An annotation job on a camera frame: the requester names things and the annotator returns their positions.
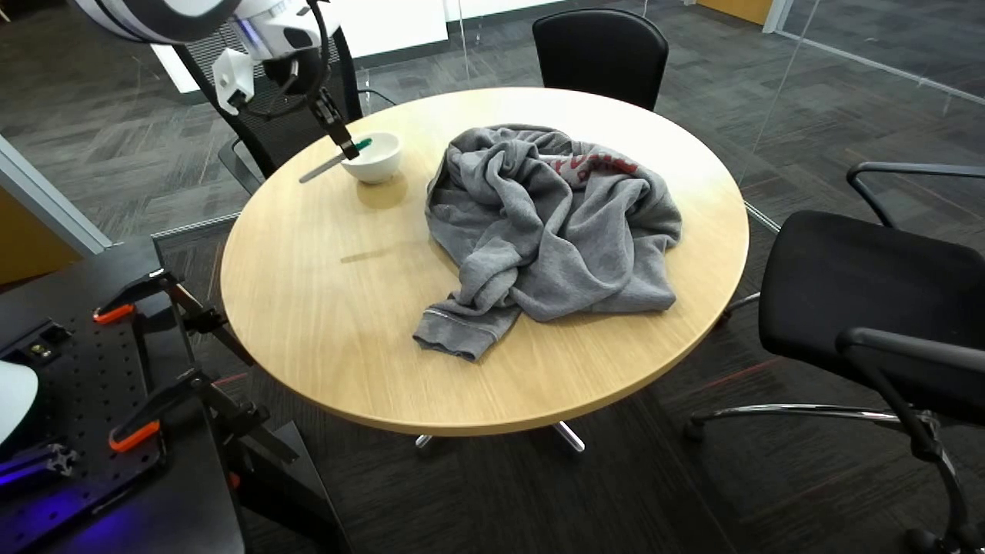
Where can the black robot mounting stand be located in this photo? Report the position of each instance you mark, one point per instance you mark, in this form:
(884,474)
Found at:
(79,394)

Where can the white ceramic bowl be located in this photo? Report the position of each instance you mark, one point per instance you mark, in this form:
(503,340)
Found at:
(383,161)

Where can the green capped grey marker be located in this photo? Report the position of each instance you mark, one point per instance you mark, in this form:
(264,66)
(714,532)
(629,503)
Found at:
(325,166)

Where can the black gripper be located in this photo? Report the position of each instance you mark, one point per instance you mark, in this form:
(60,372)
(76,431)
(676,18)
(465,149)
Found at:
(284,76)

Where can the crumpled grey sweatshirt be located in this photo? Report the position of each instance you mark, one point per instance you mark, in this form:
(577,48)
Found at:
(559,241)

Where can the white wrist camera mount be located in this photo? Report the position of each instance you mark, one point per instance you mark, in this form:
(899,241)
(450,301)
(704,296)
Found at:
(231,77)

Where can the small metal tool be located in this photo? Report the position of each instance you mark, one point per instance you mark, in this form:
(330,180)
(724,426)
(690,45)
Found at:
(33,463)

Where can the black mesh office chair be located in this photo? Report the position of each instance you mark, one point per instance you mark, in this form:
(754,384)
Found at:
(282,140)
(901,166)

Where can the black padded office chair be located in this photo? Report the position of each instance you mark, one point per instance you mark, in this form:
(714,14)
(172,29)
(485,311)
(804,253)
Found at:
(873,289)
(600,57)

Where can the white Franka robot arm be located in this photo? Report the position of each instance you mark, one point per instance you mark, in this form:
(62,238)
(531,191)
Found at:
(109,14)

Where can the chrome table base legs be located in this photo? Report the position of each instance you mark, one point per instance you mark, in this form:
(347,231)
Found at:
(570,436)

